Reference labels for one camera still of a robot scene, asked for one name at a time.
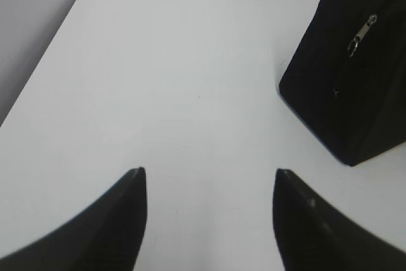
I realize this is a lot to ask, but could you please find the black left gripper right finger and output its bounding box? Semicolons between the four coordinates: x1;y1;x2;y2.
273;169;405;270

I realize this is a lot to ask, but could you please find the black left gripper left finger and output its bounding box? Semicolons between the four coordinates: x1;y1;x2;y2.
1;168;147;270

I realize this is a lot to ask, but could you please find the black bag with tan handles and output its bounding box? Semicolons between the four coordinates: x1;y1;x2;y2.
278;0;405;166

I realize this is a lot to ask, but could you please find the silver zipper pull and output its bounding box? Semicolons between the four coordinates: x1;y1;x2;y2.
347;14;377;58

